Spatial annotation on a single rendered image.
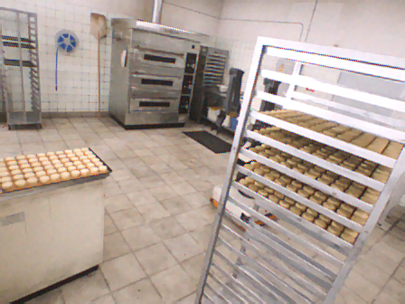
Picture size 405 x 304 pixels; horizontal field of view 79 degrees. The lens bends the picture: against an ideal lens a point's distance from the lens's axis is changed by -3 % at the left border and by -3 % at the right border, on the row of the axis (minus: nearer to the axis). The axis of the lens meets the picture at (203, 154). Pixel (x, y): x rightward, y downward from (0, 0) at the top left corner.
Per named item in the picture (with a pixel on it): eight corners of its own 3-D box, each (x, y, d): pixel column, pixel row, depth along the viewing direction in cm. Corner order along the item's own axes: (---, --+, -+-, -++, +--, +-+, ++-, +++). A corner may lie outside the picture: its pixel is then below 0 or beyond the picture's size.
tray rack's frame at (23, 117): (3, 118, 439) (-8, 5, 372) (35, 117, 472) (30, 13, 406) (7, 129, 397) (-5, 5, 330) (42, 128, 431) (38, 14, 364)
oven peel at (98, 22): (91, 120, 520) (90, 11, 463) (91, 119, 523) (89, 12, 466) (106, 119, 539) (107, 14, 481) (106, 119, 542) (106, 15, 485)
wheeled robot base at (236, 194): (244, 191, 354) (249, 175, 345) (281, 216, 310) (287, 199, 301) (207, 202, 312) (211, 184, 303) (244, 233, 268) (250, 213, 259)
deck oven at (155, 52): (127, 135, 481) (136, 18, 406) (106, 116, 564) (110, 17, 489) (193, 130, 579) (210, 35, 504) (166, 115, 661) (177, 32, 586)
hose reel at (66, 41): (77, 90, 508) (78, 31, 467) (79, 91, 497) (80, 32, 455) (54, 89, 483) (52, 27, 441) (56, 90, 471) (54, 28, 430)
